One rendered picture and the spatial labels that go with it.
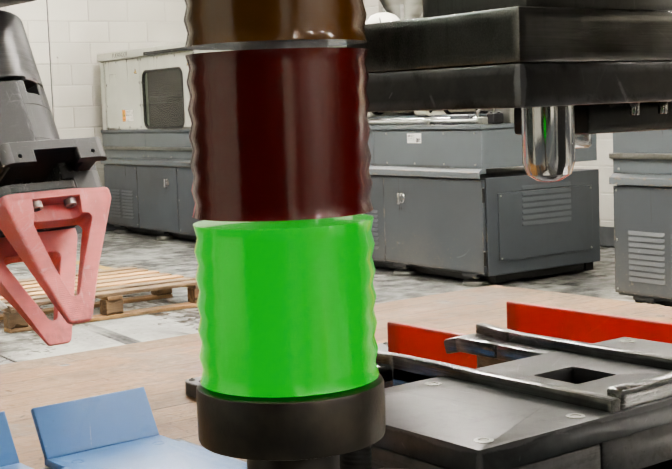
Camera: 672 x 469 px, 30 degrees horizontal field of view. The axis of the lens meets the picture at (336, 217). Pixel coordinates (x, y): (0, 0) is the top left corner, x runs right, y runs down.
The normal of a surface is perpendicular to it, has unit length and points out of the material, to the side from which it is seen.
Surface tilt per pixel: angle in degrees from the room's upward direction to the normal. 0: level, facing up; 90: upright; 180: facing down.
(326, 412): 90
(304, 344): 104
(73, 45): 90
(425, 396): 0
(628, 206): 90
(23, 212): 82
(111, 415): 60
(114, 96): 90
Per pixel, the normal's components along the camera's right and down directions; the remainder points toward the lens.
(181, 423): -0.04, -1.00
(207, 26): -0.63, 0.33
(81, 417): 0.53, -0.46
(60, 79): 0.55, 0.06
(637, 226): -0.83, 0.08
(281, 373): -0.05, 0.33
